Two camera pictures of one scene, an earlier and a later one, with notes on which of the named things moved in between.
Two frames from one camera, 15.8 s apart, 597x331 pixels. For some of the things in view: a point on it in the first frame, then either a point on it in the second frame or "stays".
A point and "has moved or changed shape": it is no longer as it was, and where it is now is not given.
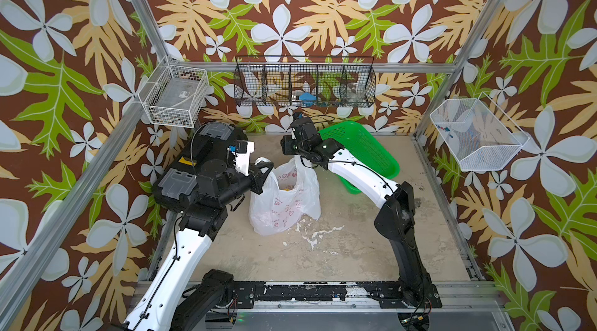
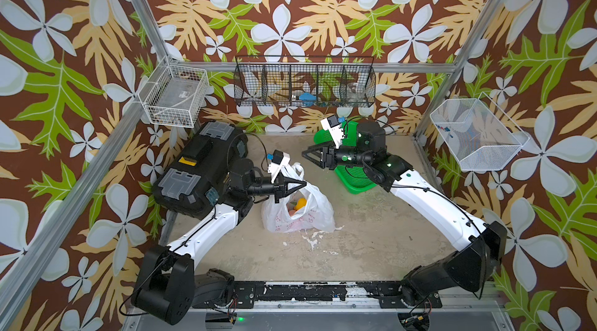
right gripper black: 287,145 → 331,154
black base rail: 389,295 stays
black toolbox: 179,179 stays
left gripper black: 257,177 → 281,186
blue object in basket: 308,99 stays
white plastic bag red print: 290,194 has moved or changed shape
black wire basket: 305,81 stays
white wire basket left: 174,93 stays
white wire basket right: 478,134 stays
